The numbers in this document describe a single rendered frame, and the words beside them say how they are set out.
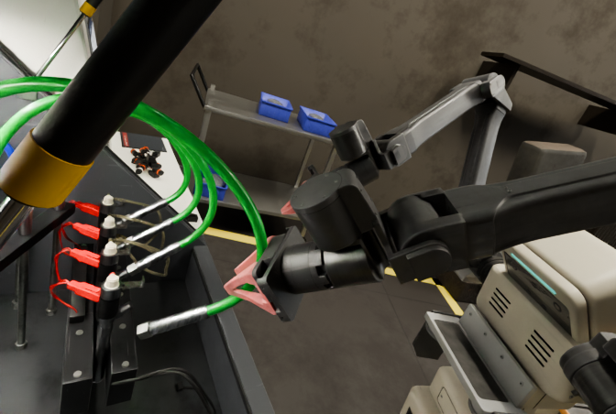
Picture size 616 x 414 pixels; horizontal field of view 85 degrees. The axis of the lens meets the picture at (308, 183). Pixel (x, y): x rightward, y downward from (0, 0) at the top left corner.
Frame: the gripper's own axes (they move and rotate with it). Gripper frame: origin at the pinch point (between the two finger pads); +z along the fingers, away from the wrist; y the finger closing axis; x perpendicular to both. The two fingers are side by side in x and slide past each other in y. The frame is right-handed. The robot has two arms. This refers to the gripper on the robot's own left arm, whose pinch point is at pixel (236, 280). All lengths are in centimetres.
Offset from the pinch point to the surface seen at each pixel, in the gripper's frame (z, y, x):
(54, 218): 37.6, -7.0, -16.0
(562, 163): -87, -235, 129
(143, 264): 24.2, -6.4, -2.3
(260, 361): 94, -67, 105
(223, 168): -7.8, -0.2, -14.7
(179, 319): 7.4, 4.9, 0.7
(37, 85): 1.3, 5.2, -29.6
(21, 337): 52, 4, 1
